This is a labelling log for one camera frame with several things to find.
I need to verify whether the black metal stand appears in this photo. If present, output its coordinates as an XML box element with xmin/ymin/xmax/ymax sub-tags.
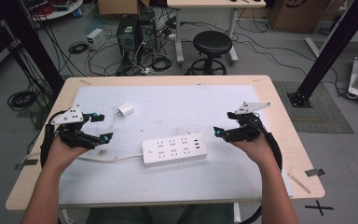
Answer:
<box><xmin>286</xmin><ymin>0</ymin><xmax>358</xmax><ymax>109</ymax></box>
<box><xmin>0</xmin><ymin>0</ymin><xmax>65</xmax><ymax>91</ymax></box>

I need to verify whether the white power supply box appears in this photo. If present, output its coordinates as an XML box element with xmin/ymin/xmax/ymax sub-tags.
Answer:
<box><xmin>85</xmin><ymin>27</ymin><xmax>107</xmax><ymax>51</ymax></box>

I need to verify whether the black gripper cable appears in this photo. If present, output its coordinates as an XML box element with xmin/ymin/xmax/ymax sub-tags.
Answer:
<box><xmin>241</xmin><ymin>119</ymin><xmax>283</xmax><ymax>224</ymax></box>
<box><xmin>39</xmin><ymin>110</ymin><xmax>73</xmax><ymax>170</ymax></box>

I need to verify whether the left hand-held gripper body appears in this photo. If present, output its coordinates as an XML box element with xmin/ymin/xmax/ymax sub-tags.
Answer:
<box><xmin>49</xmin><ymin>105</ymin><xmax>91</xmax><ymax>150</ymax></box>

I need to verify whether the white power strip cable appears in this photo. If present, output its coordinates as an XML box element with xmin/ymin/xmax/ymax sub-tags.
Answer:
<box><xmin>22</xmin><ymin>151</ymin><xmax>145</xmax><ymax>164</ymax></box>

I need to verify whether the black cable coil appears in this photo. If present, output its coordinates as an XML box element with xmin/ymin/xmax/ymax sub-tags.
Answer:
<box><xmin>67</xmin><ymin>41</ymin><xmax>90</xmax><ymax>55</ymax></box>
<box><xmin>7</xmin><ymin>91</ymin><xmax>39</xmax><ymax>112</ymax></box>
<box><xmin>150</xmin><ymin>56</ymin><xmax>175</xmax><ymax>73</ymax></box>

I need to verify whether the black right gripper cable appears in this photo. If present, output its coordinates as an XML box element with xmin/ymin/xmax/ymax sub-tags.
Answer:
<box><xmin>241</xmin><ymin>119</ymin><xmax>283</xmax><ymax>224</ymax></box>

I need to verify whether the white power strip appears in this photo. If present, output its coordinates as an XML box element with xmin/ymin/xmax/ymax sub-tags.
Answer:
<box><xmin>142</xmin><ymin>133</ymin><xmax>209</xmax><ymax>166</ymax></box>

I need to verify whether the large closed cardboard box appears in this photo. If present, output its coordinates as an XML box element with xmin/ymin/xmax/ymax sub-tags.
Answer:
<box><xmin>268</xmin><ymin>0</ymin><xmax>334</xmax><ymax>34</ymax></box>

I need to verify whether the black tape strip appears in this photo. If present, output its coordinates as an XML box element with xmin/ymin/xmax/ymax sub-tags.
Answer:
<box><xmin>304</xmin><ymin>167</ymin><xmax>326</xmax><ymax>178</ymax></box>
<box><xmin>14</xmin><ymin>158</ymin><xmax>40</xmax><ymax>171</ymax></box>

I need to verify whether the grey floor mat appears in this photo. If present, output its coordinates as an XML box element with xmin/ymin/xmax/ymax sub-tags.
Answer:
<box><xmin>272</xmin><ymin>80</ymin><xmax>355</xmax><ymax>135</ymax></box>

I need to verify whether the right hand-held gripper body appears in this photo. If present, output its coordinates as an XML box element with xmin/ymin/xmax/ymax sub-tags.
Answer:
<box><xmin>227</xmin><ymin>101</ymin><xmax>272</xmax><ymax>144</ymax></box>

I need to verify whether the thin wooden stick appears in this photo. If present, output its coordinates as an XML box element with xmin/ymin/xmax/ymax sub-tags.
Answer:
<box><xmin>286</xmin><ymin>172</ymin><xmax>312</xmax><ymax>195</ymax></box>

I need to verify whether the black round stool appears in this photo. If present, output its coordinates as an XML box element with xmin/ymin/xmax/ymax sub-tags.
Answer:
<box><xmin>186</xmin><ymin>30</ymin><xmax>234</xmax><ymax>77</ymax></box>

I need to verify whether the person's left hand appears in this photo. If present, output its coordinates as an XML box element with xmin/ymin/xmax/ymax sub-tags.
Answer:
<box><xmin>44</xmin><ymin>134</ymin><xmax>90</xmax><ymax>172</ymax></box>

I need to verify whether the white desk with wooden top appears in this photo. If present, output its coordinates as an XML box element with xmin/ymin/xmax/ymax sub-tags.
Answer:
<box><xmin>166</xmin><ymin>0</ymin><xmax>268</xmax><ymax>65</ymax></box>

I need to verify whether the round white table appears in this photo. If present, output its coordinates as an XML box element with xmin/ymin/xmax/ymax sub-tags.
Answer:
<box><xmin>21</xmin><ymin>0</ymin><xmax>85</xmax><ymax>22</ymax></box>

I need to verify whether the person's right hand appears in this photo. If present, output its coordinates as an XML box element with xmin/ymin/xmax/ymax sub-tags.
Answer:
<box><xmin>229</xmin><ymin>133</ymin><xmax>278</xmax><ymax>172</ymax></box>

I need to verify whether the white table mat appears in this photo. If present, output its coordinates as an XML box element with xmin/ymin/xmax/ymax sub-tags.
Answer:
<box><xmin>58</xmin><ymin>84</ymin><xmax>295</xmax><ymax>208</ymax></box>

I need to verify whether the black computer tower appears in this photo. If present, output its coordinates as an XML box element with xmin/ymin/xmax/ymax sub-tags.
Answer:
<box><xmin>137</xmin><ymin>10</ymin><xmax>158</xmax><ymax>54</ymax></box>
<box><xmin>116</xmin><ymin>14</ymin><xmax>140</xmax><ymax>77</ymax></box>

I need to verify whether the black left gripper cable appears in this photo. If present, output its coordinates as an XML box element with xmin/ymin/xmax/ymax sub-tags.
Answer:
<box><xmin>39</xmin><ymin>110</ymin><xmax>73</xmax><ymax>170</ymax></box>

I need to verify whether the white charger plug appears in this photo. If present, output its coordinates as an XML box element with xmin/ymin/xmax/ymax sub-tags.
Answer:
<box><xmin>116</xmin><ymin>102</ymin><xmax>136</xmax><ymax>119</ymax></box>

